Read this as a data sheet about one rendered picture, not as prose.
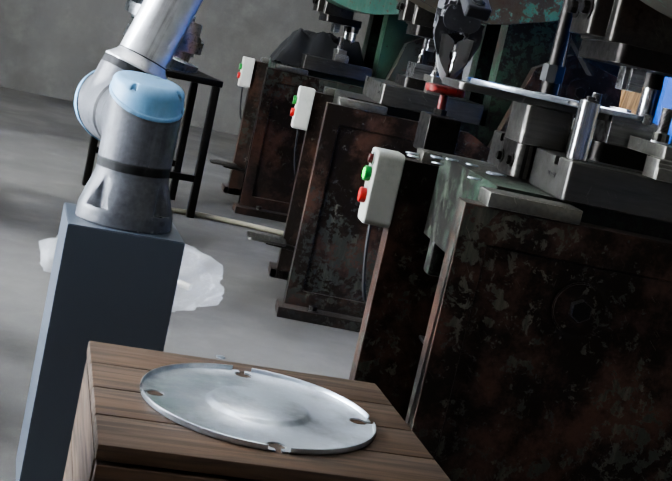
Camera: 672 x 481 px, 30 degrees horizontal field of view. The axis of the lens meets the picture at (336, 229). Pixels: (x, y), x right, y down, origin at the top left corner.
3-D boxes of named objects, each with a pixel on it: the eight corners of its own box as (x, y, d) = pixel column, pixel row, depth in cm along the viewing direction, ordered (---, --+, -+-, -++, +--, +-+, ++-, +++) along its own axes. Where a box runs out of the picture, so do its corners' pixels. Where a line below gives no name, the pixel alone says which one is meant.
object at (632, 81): (622, 89, 199) (628, 66, 199) (612, 87, 204) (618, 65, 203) (641, 93, 200) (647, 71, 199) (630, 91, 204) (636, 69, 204)
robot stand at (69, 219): (14, 503, 192) (67, 223, 185) (15, 459, 209) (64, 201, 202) (130, 515, 197) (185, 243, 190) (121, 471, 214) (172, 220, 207)
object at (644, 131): (606, 142, 195) (613, 114, 194) (576, 133, 210) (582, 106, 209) (659, 154, 197) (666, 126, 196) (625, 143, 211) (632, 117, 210)
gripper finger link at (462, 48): (455, 85, 237) (467, 37, 236) (462, 87, 231) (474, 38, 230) (440, 82, 237) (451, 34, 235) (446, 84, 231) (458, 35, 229)
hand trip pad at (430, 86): (422, 123, 229) (431, 82, 228) (416, 120, 235) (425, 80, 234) (458, 130, 230) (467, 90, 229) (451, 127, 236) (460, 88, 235)
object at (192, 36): (94, 202, 469) (133, -6, 457) (78, 181, 511) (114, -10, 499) (195, 219, 484) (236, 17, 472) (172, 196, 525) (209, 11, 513)
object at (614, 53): (612, 78, 191) (621, 42, 190) (571, 70, 210) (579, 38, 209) (708, 99, 193) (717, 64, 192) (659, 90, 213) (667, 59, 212)
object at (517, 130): (441, 163, 193) (461, 78, 191) (424, 152, 206) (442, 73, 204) (591, 194, 197) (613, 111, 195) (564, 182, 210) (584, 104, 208)
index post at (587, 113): (570, 159, 183) (586, 95, 181) (563, 156, 186) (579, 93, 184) (587, 162, 183) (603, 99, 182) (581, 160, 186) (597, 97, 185)
